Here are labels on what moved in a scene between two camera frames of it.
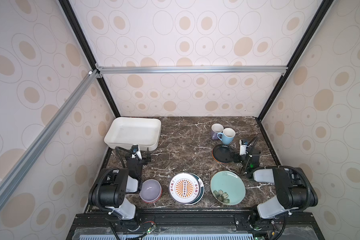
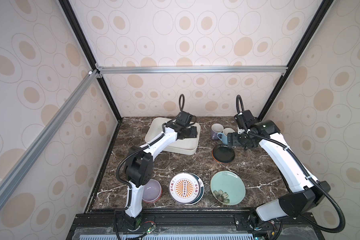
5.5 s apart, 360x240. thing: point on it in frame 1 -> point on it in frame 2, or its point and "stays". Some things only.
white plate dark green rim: (201, 192) stays
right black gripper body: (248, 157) -> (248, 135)
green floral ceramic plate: (228, 187) stays
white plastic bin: (123, 132) -> (153, 129)
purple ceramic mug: (216, 128) stays
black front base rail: (103, 226) stays
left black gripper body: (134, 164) -> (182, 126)
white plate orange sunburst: (184, 188) stays
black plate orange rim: (223, 153) stays
